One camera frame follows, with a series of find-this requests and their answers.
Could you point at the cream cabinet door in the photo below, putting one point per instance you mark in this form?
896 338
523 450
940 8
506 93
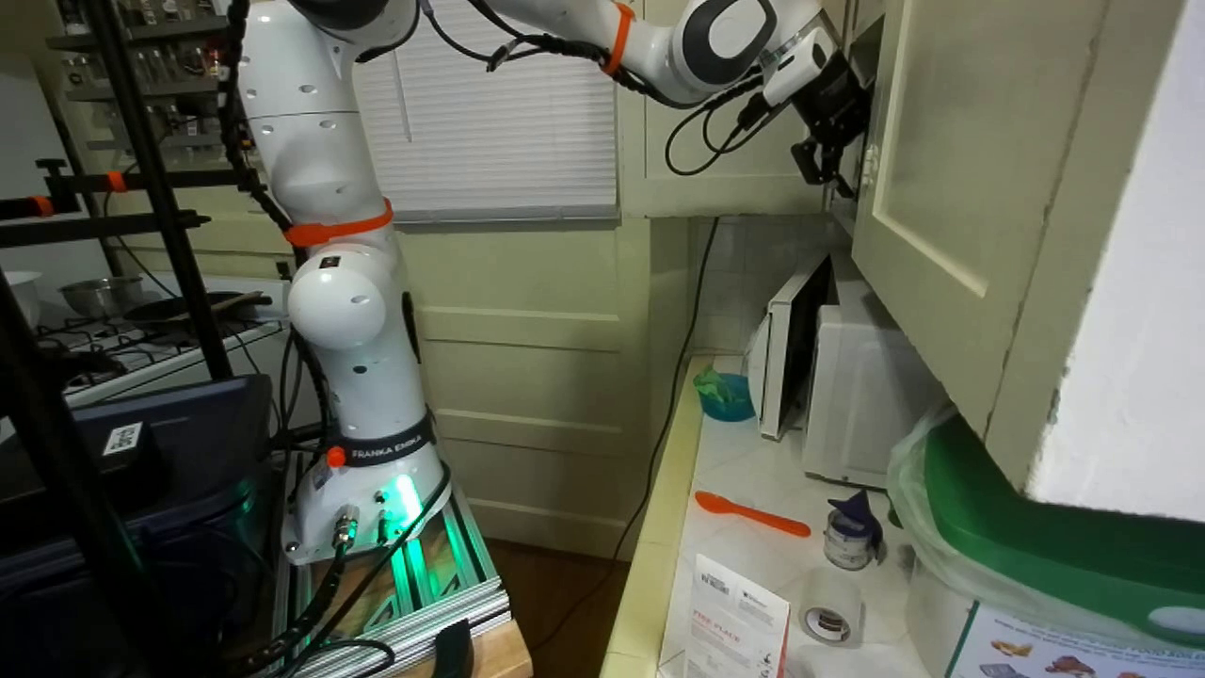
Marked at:
995 161

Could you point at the blue bowl with green cloth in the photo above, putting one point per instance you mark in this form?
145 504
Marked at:
725 398

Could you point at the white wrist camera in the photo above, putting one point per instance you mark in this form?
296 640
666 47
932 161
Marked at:
797 62

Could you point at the white tape roll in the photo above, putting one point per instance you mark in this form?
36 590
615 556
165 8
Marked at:
832 608

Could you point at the large container with green lid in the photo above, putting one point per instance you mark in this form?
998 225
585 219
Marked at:
1018 590

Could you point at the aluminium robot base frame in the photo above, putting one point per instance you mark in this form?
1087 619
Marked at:
423 605

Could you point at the white printed paper sheet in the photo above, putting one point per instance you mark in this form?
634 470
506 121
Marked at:
735 625

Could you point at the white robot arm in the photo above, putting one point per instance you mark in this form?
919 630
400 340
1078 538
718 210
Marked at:
381 475

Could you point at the white microwave oven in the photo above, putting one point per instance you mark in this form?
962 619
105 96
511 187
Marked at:
828 363

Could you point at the white window blind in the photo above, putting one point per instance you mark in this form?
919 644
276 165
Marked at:
467 143

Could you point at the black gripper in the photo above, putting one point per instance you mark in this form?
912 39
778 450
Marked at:
832 111

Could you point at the orange plastic spoon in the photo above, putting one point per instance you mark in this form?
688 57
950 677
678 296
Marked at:
725 505

